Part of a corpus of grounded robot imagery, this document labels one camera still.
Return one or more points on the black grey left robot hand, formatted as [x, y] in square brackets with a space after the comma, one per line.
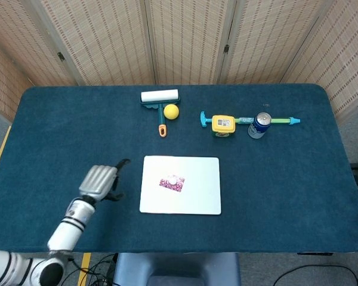
[97, 181]

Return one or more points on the small white round cap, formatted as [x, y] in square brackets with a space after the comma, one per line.
[172, 180]

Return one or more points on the pink patterned small packet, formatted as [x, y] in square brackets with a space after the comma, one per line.
[176, 187]

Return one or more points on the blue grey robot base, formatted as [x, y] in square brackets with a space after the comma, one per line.
[179, 268]

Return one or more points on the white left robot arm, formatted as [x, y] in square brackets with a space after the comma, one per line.
[71, 226]

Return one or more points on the white rectangular board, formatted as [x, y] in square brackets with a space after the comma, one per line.
[200, 196]

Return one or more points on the yellow foam ball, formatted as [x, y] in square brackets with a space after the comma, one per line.
[171, 112]

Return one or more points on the teal green toy water pump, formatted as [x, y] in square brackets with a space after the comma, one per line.
[204, 119]

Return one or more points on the dark metal screen hinge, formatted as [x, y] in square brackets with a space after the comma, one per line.
[226, 49]
[60, 56]

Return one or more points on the green box with yellow lid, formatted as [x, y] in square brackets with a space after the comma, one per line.
[223, 123]

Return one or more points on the dark blue tablecloth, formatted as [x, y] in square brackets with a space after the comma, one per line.
[256, 178]

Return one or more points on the woven beige folding screen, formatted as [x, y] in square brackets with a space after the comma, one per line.
[182, 35]

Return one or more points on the blue white drink can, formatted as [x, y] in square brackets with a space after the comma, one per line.
[258, 128]

